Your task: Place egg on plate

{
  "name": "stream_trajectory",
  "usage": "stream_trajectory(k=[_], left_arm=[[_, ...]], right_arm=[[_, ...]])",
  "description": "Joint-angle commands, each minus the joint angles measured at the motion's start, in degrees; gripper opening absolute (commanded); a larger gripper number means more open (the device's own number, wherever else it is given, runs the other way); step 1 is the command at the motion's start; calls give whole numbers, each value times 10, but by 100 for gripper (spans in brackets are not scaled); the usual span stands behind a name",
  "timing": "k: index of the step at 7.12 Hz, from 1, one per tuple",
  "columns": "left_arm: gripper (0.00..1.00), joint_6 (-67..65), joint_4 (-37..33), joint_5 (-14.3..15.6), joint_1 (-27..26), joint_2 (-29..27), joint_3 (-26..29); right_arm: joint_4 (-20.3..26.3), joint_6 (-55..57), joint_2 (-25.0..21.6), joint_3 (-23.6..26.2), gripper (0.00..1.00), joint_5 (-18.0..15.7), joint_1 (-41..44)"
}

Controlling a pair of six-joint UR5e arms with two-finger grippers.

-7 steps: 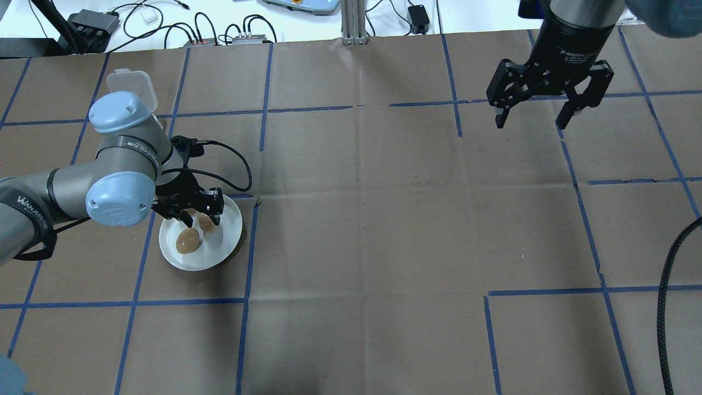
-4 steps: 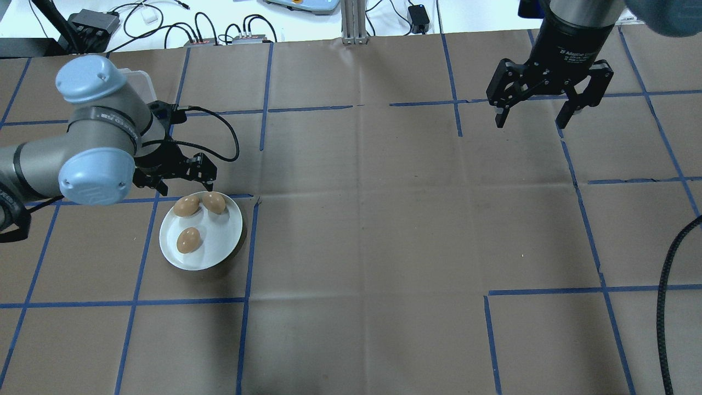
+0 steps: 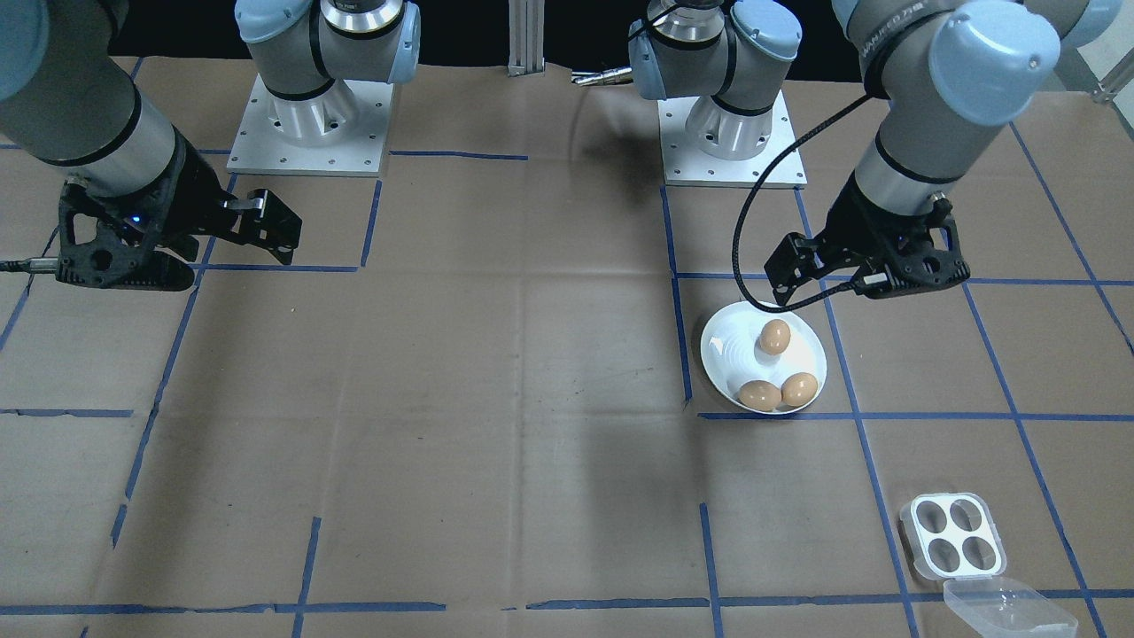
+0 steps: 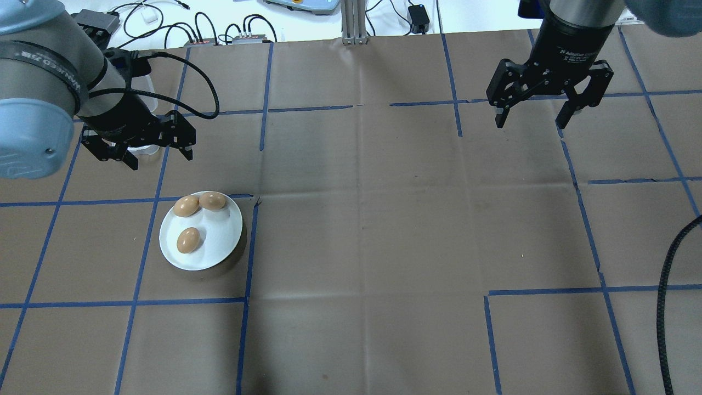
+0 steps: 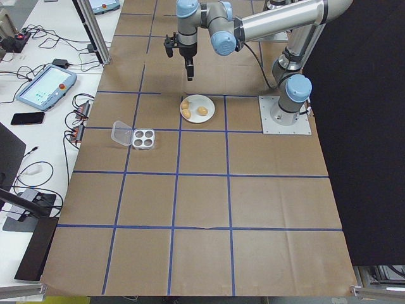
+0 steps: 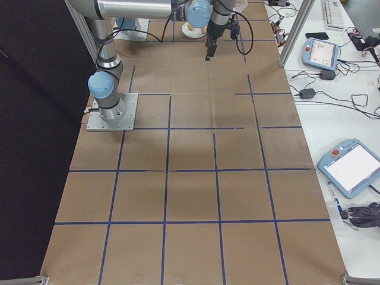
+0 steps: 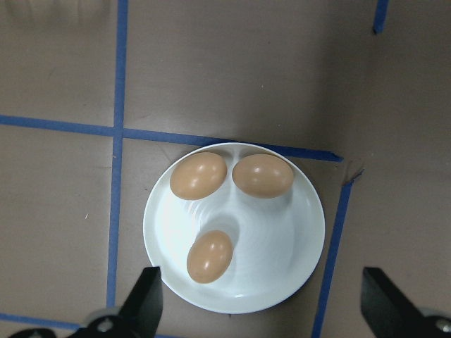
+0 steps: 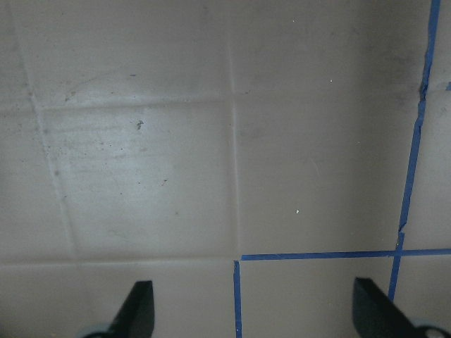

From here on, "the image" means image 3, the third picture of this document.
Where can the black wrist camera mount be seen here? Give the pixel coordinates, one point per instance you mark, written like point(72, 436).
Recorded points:
point(926, 266)
point(124, 270)

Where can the silver metal plug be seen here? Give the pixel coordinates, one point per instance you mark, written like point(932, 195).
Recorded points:
point(602, 78)

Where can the white round plate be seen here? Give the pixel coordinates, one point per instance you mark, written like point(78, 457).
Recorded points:
point(731, 350)

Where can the aluminium frame post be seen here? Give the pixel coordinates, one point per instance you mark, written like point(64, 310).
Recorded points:
point(528, 35)

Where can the brown egg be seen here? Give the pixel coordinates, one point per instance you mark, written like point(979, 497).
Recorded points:
point(799, 389)
point(759, 394)
point(774, 336)

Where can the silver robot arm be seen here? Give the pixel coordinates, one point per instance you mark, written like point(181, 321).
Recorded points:
point(89, 115)
point(921, 115)

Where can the white square base plate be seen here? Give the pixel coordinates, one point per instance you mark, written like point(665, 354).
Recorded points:
point(691, 173)
point(257, 155)

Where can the clear plastic egg box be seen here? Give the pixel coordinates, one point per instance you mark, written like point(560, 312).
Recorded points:
point(955, 534)

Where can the aluminium bar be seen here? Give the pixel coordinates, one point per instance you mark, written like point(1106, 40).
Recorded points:
point(1112, 90)

